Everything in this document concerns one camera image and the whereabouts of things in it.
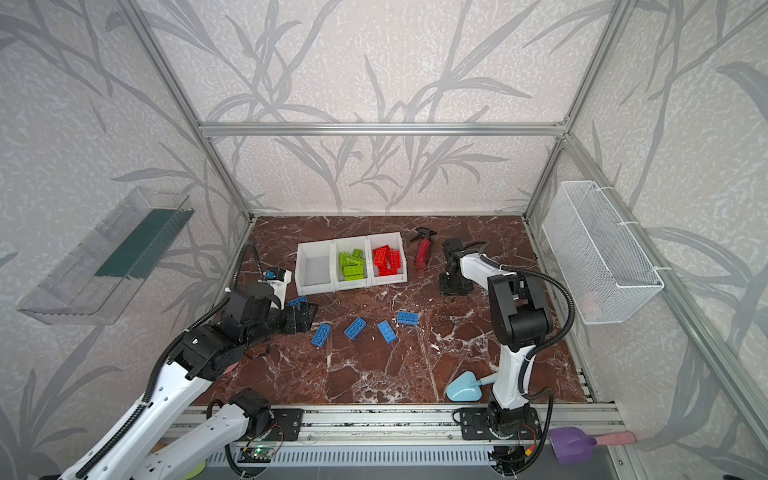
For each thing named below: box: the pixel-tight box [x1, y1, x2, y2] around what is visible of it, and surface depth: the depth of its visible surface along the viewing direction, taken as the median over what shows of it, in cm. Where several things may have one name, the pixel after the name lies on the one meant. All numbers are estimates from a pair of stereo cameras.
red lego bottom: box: [389, 249, 401, 270], surface depth 105 cm
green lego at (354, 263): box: [345, 258, 365, 268], surface depth 103 cm
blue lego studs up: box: [377, 320, 397, 344], surface depth 90 cm
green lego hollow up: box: [340, 262, 365, 279], surface depth 101 cm
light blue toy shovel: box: [446, 371, 498, 401], surface depth 80 cm
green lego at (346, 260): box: [339, 251, 355, 273], surface depth 107 cm
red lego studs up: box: [378, 265, 401, 276], surface depth 104 cm
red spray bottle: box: [410, 227, 438, 269], surface depth 110 cm
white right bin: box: [367, 232, 407, 287], surface depth 102 cm
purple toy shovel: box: [548, 426, 637, 464], surface depth 72 cm
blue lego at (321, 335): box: [311, 323, 332, 348], surface depth 88 cm
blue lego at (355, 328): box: [344, 316, 367, 341], surface depth 91 cm
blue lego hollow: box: [397, 311, 421, 326], surface depth 93 cm
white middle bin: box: [332, 236, 371, 291], surface depth 101 cm
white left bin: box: [295, 240, 336, 296], surface depth 104 cm
